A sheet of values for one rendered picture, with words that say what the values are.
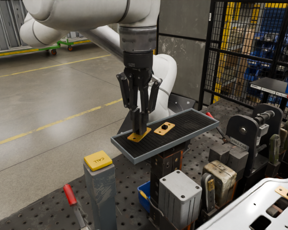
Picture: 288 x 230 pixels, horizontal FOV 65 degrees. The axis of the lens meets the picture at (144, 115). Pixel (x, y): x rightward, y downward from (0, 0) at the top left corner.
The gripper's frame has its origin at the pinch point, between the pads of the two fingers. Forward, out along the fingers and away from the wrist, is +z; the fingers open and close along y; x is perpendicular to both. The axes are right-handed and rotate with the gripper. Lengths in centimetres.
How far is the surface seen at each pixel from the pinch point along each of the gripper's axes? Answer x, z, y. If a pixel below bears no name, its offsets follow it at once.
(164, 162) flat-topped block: 6.8, 17.7, 5.4
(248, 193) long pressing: 13.5, 24.1, 32.3
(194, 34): 263, 13, -72
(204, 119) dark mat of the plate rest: 26.0, 8.3, 12.3
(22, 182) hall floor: 33, 123, -151
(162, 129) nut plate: 11.0, 7.9, 2.2
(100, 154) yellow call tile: -9.7, 8.2, -7.3
